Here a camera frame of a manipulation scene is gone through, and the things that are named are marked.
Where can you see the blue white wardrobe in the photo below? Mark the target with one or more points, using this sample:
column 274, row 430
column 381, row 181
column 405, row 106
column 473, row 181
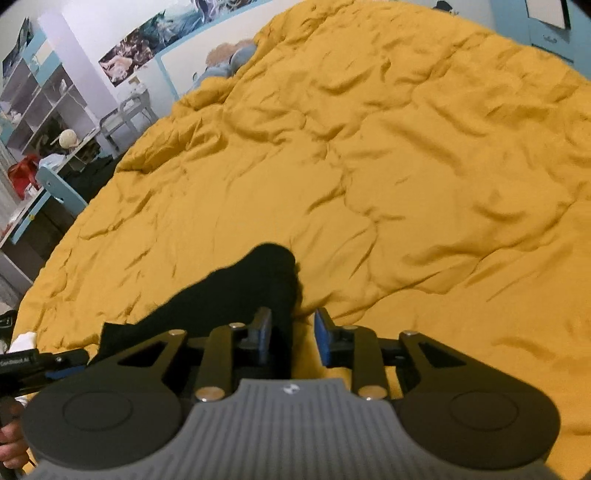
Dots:
column 561, row 28

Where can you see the black t-shirt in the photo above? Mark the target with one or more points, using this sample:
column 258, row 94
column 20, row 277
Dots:
column 265, row 277

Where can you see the person's left hand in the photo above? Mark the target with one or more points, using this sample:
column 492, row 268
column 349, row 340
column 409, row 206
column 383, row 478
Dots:
column 14, row 448

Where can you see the plush toy on bed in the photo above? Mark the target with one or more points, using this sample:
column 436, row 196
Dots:
column 224, row 61

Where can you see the white desk with shelves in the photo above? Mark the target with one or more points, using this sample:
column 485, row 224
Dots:
column 51, row 88

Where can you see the small metal step stool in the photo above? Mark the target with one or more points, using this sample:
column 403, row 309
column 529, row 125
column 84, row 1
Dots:
column 138, row 102

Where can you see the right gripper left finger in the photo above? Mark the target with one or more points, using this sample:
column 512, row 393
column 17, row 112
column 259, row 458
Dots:
column 234, row 341

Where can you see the blue wooden chair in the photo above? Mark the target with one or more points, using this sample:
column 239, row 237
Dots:
column 52, row 186

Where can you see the red bag on desk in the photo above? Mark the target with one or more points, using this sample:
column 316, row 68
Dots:
column 23, row 174

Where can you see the mustard yellow duvet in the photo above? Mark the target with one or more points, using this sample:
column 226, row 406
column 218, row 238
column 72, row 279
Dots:
column 426, row 172

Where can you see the poster strip on wall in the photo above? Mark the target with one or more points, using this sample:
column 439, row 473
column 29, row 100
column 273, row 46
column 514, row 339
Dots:
column 159, row 32

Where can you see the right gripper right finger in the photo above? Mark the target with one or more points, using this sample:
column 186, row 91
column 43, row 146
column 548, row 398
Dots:
column 337, row 344

